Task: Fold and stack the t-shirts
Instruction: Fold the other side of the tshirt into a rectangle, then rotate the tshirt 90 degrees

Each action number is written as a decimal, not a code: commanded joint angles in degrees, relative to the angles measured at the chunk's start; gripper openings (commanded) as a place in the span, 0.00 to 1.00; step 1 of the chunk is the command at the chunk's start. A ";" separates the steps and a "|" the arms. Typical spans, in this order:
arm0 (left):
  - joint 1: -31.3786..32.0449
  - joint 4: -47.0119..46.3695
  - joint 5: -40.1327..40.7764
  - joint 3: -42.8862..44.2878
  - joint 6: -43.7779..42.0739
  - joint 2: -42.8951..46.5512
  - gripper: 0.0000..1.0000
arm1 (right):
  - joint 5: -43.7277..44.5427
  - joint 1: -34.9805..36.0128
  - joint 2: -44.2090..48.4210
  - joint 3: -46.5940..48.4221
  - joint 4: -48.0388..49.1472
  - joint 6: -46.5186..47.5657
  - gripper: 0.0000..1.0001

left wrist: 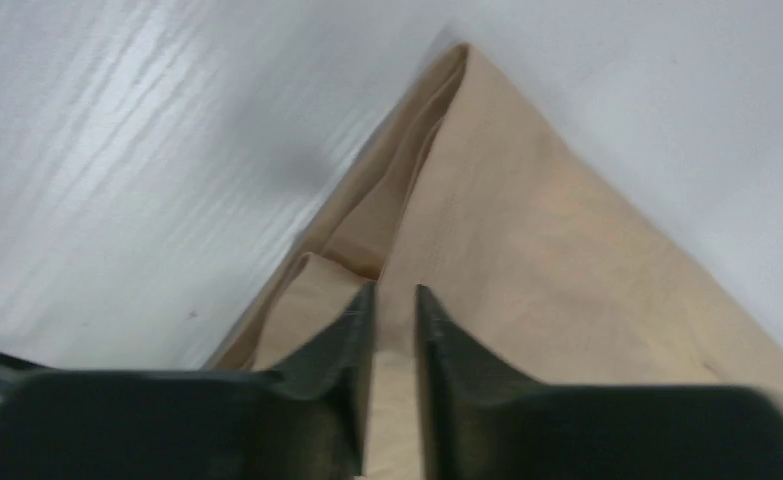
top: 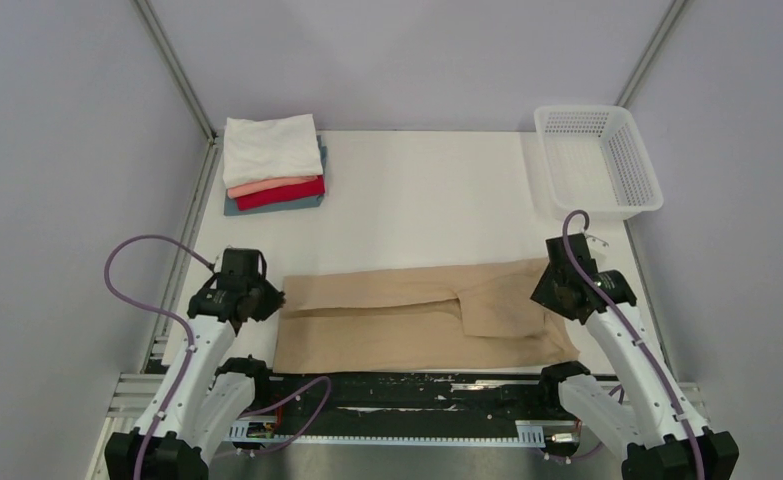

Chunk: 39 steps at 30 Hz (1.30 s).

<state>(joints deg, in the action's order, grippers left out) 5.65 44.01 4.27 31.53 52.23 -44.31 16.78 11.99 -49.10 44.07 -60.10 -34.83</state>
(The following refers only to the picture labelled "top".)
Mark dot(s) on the blue-grey folded t shirt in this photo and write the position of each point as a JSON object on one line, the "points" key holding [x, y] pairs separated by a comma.
{"points": [[230, 207]]}

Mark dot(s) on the white plastic basket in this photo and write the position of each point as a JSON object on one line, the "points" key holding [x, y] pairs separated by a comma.
{"points": [[595, 160]]}

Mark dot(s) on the aluminium frame post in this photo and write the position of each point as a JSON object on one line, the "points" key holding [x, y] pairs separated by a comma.
{"points": [[164, 48], [669, 21]]}

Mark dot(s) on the pink folded t shirt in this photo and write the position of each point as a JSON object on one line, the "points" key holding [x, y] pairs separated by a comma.
{"points": [[266, 184]]}

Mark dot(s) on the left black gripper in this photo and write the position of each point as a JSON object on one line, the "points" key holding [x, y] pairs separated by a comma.
{"points": [[274, 300]]}

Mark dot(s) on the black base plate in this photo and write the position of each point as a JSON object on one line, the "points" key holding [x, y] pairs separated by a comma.
{"points": [[407, 405]]}

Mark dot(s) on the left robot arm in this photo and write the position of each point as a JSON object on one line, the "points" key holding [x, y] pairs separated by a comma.
{"points": [[202, 392]]}

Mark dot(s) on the red folded t shirt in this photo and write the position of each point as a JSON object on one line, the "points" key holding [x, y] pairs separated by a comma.
{"points": [[281, 194]]}

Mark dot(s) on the beige t shirt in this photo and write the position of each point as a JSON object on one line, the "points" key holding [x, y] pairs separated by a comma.
{"points": [[433, 318]]}

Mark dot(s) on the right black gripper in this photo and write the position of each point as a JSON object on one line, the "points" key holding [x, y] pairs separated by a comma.
{"points": [[542, 296]]}

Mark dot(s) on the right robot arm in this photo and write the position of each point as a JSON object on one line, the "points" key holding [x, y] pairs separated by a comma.
{"points": [[657, 433]]}

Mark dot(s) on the right aluminium frame post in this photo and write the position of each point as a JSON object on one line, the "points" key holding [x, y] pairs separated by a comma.
{"points": [[669, 21]]}

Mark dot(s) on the left aluminium frame post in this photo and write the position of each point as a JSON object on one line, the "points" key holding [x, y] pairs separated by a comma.
{"points": [[164, 48]]}

